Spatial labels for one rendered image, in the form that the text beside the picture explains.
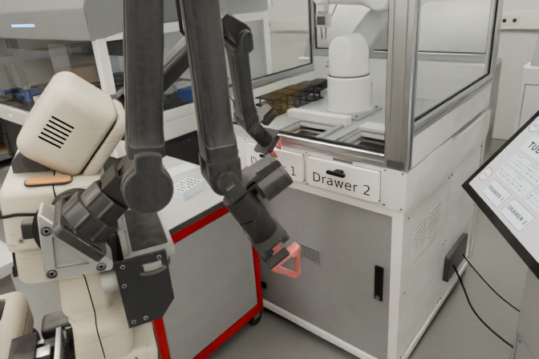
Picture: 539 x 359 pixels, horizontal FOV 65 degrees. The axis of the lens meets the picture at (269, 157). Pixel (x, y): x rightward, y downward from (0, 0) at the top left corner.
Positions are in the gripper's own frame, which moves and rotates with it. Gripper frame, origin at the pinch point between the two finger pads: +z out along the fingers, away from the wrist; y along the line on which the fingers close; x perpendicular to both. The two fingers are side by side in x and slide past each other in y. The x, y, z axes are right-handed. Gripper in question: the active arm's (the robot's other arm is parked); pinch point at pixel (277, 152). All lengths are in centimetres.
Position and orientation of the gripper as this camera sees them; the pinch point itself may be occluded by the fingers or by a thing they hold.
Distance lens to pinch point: 166.0
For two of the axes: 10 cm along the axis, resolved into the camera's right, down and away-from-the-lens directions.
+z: 5.0, 4.8, 7.2
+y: 4.6, -8.5, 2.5
